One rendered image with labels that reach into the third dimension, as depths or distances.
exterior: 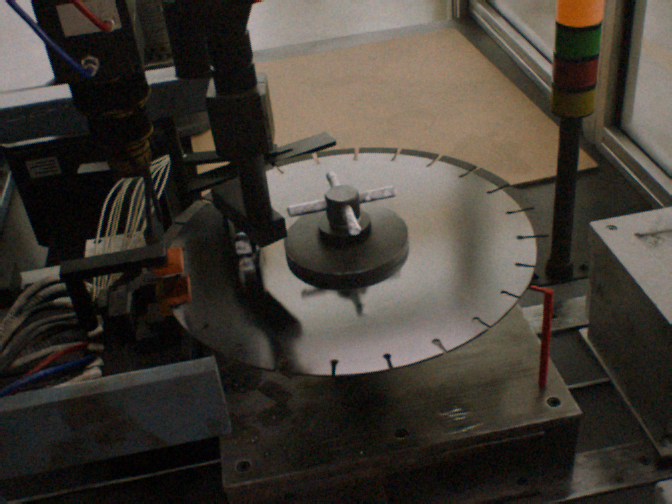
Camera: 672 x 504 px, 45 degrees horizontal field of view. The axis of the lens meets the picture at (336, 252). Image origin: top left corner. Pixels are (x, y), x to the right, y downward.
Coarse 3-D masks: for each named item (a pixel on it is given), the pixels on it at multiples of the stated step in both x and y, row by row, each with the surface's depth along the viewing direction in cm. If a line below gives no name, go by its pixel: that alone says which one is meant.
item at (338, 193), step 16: (336, 176) 74; (336, 192) 70; (352, 192) 70; (368, 192) 71; (384, 192) 71; (288, 208) 70; (304, 208) 70; (320, 208) 70; (336, 208) 70; (352, 208) 70; (336, 224) 71; (352, 224) 67
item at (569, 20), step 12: (564, 0) 78; (576, 0) 77; (588, 0) 77; (600, 0) 78; (564, 12) 79; (576, 12) 78; (588, 12) 78; (600, 12) 79; (564, 24) 79; (576, 24) 79; (588, 24) 79
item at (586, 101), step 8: (552, 88) 84; (592, 88) 83; (552, 96) 85; (560, 96) 84; (568, 96) 83; (576, 96) 83; (584, 96) 83; (592, 96) 84; (552, 104) 85; (560, 104) 84; (568, 104) 84; (576, 104) 83; (584, 104) 83; (592, 104) 84; (552, 112) 86; (560, 112) 85; (568, 112) 84; (576, 112) 84; (584, 112) 84; (592, 112) 85
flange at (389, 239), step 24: (312, 216) 76; (360, 216) 72; (384, 216) 75; (288, 240) 73; (312, 240) 72; (336, 240) 70; (360, 240) 71; (384, 240) 71; (408, 240) 72; (312, 264) 70; (336, 264) 69; (360, 264) 69; (384, 264) 69
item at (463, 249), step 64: (320, 192) 81; (448, 192) 79; (192, 256) 74; (256, 256) 73; (448, 256) 70; (512, 256) 70; (192, 320) 67; (256, 320) 66; (320, 320) 65; (384, 320) 64; (448, 320) 64
